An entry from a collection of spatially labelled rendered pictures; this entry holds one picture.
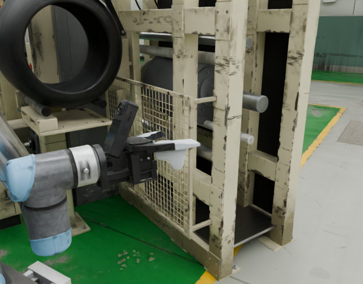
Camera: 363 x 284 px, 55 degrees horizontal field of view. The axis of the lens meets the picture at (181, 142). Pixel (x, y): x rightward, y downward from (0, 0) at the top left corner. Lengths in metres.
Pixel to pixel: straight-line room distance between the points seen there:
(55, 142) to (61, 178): 1.55
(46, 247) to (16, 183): 0.14
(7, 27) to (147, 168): 1.13
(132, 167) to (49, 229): 0.19
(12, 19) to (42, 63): 0.47
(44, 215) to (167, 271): 1.44
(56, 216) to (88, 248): 1.61
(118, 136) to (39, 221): 0.21
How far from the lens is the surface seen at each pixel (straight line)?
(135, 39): 2.23
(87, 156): 0.66
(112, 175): 0.69
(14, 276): 0.99
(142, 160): 0.70
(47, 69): 2.10
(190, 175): 1.59
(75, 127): 1.81
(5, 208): 2.56
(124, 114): 0.68
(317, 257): 2.28
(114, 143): 0.68
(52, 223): 0.68
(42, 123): 1.75
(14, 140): 0.76
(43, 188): 0.65
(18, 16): 1.68
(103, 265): 2.13
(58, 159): 0.65
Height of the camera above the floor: 1.31
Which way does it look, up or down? 19 degrees down
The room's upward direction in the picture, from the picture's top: straight up
